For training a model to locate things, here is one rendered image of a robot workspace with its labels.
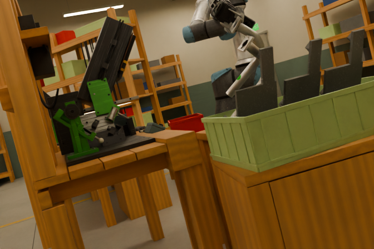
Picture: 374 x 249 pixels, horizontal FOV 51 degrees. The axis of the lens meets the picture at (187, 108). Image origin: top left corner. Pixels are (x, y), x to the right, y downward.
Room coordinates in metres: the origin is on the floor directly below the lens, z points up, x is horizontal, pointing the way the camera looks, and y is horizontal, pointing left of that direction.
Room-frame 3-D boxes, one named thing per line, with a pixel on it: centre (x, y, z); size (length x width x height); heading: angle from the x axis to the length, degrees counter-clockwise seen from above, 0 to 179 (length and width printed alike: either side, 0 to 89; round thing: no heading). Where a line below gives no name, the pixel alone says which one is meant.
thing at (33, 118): (2.25, 0.84, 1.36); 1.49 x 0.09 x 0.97; 18
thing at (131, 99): (2.45, 0.48, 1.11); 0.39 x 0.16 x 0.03; 108
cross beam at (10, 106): (2.23, 0.90, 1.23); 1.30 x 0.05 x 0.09; 18
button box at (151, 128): (2.25, 0.21, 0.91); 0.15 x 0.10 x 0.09; 18
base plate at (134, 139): (2.34, 0.55, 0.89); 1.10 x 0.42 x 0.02; 18
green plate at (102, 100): (2.29, 0.47, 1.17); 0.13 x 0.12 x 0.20; 18
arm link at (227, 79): (2.02, -0.22, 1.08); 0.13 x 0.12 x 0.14; 72
